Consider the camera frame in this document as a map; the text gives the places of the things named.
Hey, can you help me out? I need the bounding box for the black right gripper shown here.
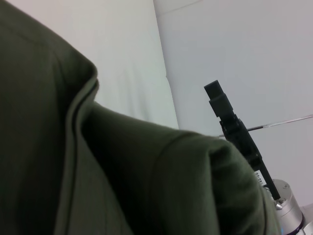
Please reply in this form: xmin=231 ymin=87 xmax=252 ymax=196
xmin=203 ymin=79 xmax=282 ymax=200

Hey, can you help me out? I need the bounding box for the dark green FREE! t-shirt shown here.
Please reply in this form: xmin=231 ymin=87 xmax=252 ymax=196
xmin=0 ymin=0 xmax=282 ymax=235

